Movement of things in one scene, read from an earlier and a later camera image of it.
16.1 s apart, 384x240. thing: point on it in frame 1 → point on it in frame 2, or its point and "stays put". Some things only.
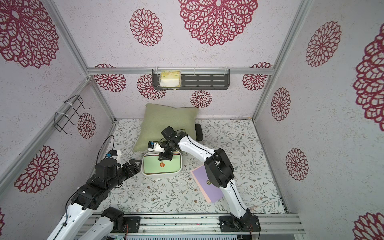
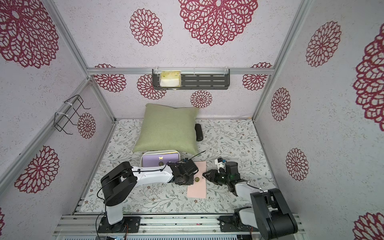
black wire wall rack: (60, 120) stays put
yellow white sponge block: (170, 79) stays put
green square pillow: (157, 118) stays put
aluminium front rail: (205, 224) stays put
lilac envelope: (214, 193) → (155, 159)
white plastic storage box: (151, 165) stays put
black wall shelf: (197, 79) stays put
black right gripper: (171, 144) → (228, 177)
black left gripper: (136, 169) → (190, 182)
